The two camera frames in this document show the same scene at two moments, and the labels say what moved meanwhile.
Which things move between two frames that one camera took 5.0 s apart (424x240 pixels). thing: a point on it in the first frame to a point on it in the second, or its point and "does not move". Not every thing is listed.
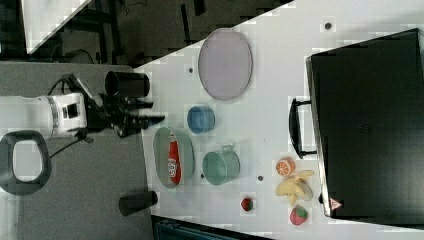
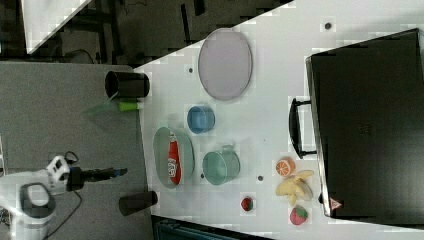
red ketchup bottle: [174, 162] does not move
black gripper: [111, 111] to [77, 176]
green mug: [222, 166] does not move
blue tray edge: [166, 228] does not move
